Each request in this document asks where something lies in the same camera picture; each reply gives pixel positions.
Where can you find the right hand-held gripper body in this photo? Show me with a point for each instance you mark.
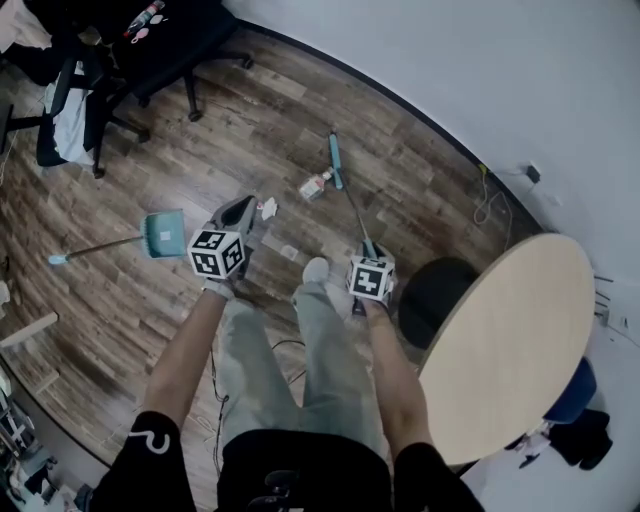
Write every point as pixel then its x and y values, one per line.
pixel 369 280

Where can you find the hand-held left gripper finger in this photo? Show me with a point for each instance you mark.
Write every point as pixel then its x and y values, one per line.
pixel 220 220
pixel 248 215

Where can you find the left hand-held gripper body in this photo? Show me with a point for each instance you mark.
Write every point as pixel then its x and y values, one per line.
pixel 215 252

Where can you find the white paper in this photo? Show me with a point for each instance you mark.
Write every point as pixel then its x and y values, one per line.
pixel 269 207

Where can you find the small plastic bottle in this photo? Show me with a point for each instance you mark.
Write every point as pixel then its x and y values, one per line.
pixel 315 186

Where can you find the teal broom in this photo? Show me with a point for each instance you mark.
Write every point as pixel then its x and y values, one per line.
pixel 336 160

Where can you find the person's right forearm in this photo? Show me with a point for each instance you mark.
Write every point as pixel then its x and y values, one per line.
pixel 395 380

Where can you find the person's left forearm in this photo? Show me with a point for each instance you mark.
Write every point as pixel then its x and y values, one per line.
pixel 180 360

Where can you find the white wristband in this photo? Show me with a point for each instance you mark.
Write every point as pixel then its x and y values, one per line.
pixel 220 289

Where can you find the person's right white shoe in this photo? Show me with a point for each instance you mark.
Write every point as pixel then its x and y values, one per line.
pixel 316 270

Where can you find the round black stool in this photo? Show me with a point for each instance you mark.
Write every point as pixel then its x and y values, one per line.
pixel 435 300

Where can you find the person's grey trousers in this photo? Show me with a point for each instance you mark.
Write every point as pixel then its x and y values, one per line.
pixel 340 375

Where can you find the round beige table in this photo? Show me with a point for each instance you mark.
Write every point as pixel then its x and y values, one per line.
pixel 510 350

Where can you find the black office chair with armrests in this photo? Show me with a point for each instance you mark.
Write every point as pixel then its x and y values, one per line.
pixel 170 50

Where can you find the light blue cloth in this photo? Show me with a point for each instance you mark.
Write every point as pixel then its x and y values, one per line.
pixel 70 125

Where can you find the person's black printed shirt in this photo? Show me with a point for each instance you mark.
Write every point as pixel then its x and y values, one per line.
pixel 310 465

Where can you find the pale wooden plank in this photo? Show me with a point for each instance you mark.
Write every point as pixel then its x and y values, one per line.
pixel 27 330

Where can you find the bottle with red cap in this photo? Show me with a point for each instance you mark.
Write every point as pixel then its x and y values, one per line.
pixel 145 15

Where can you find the dark metal rack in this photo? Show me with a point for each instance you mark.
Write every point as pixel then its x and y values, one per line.
pixel 602 295

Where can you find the white and pink cloth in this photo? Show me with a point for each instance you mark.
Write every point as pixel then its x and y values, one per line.
pixel 532 445

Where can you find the eyeglasses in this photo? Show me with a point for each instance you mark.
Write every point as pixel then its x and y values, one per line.
pixel 272 492

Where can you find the blue chair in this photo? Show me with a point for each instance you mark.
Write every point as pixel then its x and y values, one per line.
pixel 575 395

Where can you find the black office chair with cloths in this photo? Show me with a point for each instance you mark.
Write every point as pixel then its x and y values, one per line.
pixel 30 65

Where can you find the black bag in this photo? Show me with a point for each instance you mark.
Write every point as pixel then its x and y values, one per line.
pixel 585 437

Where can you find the wall socket with charger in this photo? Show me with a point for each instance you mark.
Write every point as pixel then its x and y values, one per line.
pixel 533 172

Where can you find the white bracket pieces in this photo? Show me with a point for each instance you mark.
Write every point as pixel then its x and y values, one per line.
pixel 620 322

